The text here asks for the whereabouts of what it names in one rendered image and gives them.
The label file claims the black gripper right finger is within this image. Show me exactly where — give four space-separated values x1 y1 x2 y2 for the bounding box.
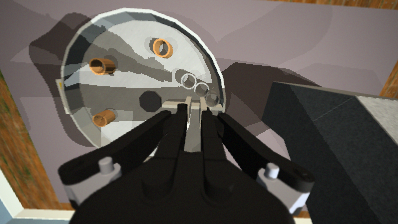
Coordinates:
199 97 316 216

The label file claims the grey metal ring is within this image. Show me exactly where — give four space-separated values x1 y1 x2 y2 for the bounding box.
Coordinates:
181 73 197 89
205 90 220 107
194 81 209 97

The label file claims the bronze bushing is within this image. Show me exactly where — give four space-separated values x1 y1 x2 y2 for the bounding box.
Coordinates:
153 39 173 58
92 110 115 127
89 58 116 75

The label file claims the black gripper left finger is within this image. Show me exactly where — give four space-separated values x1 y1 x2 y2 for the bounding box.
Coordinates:
58 96 192 210

